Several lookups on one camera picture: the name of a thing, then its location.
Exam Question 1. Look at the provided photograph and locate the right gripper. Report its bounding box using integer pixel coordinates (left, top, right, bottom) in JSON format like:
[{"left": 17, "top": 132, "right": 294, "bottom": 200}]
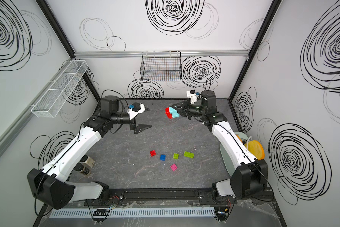
[{"left": 172, "top": 100, "right": 207, "bottom": 120}]

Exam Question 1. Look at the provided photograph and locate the cyan lego brick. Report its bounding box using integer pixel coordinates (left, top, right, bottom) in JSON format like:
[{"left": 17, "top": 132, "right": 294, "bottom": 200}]
[
  {"left": 169, "top": 107, "right": 177, "bottom": 114},
  {"left": 171, "top": 112, "right": 180, "bottom": 118}
]

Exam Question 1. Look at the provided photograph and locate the long red lego brick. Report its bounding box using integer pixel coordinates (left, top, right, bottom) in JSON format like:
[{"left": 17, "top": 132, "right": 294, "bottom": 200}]
[{"left": 165, "top": 107, "right": 172, "bottom": 119}]

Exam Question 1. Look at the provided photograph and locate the long green lego brick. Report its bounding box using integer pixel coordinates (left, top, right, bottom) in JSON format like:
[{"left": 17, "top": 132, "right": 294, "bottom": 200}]
[{"left": 184, "top": 151, "right": 194, "bottom": 159}]

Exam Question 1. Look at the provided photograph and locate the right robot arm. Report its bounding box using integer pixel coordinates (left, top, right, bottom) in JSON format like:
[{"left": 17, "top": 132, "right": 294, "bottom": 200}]
[{"left": 165, "top": 90, "right": 268, "bottom": 199}]

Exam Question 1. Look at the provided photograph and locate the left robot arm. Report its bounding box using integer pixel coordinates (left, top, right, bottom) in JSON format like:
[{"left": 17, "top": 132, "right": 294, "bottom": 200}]
[{"left": 27, "top": 96, "right": 151, "bottom": 210}]

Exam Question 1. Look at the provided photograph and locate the small red lego brick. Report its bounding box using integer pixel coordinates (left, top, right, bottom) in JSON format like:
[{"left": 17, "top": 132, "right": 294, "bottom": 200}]
[{"left": 150, "top": 150, "right": 156, "bottom": 157}]

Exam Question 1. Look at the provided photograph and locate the pink lego brick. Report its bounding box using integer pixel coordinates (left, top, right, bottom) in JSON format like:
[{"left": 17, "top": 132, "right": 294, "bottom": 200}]
[{"left": 170, "top": 164, "right": 177, "bottom": 171}]

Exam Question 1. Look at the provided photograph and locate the mint green toaster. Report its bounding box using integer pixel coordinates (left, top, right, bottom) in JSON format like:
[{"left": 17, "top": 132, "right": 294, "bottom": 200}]
[{"left": 220, "top": 132, "right": 248, "bottom": 176}]

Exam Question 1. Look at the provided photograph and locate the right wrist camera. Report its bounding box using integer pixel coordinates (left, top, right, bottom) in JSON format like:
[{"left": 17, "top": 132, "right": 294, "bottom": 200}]
[{"left": 186, "top": 90, "right": 200, "bottom": 104}]

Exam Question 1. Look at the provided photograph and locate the black wire basket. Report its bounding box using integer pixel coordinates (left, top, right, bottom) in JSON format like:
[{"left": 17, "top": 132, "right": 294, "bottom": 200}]
[{"left": 140, "top": 51, "right": 182, "bottom": 82}]

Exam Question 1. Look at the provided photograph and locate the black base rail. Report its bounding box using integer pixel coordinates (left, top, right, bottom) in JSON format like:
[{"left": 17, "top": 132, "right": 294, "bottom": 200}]
[{"left": 84, "top": 187, "right": 274, "bottom": 205}]

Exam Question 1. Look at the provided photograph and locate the white wire shelf basket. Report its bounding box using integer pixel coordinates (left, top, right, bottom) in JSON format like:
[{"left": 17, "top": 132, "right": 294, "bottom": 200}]
[{"left": 31, "top": 60, "right": 88, "bottom": 118}]

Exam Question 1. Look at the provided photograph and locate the white slotted cable duct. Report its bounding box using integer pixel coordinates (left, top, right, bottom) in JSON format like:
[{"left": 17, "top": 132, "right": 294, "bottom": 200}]
[{"left": 50, "top": 207, "right": 215, "bottom": 218}]

